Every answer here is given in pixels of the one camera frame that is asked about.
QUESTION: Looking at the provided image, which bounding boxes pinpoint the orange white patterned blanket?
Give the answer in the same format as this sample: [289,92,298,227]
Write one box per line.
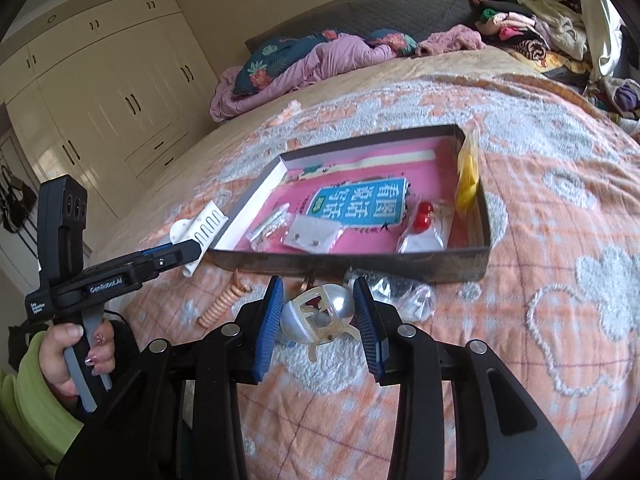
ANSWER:
[92,74,639,477]

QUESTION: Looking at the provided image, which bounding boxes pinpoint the cream built-in wardrobe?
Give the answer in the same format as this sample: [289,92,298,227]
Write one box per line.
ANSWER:
[1,0,217,220]

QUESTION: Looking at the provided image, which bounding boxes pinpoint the purple crumpled duvet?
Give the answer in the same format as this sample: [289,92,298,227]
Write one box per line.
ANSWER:
[209,34,396,122]

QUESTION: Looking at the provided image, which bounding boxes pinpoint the pink fuzzy garment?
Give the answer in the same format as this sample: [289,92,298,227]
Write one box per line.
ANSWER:
[414,24,486,58]

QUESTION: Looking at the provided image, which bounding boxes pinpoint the red bead earrings bag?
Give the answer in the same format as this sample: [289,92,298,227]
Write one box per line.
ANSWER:
[397,200,454,254]

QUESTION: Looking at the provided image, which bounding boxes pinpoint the orange spiral hair tie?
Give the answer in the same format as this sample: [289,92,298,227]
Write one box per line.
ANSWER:
[196,268,253,330]

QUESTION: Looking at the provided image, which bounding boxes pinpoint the pile of clothes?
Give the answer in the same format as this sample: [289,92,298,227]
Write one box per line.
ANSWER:
[470,0,592,74]

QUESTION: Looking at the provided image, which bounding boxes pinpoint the yellow item plastic bag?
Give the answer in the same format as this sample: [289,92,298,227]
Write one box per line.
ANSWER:
[454,127,480,220]

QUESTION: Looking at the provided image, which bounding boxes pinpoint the left hand painted nails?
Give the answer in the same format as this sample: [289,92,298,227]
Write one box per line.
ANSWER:
[38,320,115,405]

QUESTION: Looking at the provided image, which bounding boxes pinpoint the clear crinkled plastic bag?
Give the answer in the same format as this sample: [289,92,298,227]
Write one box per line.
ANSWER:
[343,268,435,323]

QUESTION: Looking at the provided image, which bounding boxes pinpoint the small clear jewelry bag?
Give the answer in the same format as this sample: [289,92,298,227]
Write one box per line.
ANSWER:
[245,203,292,252]

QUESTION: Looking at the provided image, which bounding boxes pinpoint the floral dark pillow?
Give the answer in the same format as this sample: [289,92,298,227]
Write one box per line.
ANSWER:
[233,29,416,96]

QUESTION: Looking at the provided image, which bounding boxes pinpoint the bag of clothes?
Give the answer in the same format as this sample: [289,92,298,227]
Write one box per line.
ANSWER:
[584,76,640,141]

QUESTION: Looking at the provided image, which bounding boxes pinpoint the shallow cardboard box tray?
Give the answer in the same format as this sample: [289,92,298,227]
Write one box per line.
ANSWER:
[209,125,491,283]

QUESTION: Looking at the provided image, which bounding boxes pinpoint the white hair claw clip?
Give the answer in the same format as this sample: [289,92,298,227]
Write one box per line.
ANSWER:
[169,200,228,278]

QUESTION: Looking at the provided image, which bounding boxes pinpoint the dark grey headboard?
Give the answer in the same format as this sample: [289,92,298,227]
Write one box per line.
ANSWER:
[245,0,478,52]

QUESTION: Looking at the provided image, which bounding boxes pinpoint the green sleeve forearm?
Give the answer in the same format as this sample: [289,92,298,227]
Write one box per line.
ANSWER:
[1,332,84,479]

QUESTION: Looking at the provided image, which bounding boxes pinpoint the stud earrings card bag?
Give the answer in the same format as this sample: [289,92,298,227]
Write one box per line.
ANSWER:
[282,214,344,255]

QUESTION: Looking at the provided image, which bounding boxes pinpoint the cream curtain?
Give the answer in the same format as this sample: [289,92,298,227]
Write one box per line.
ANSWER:
[580,0,623,81]

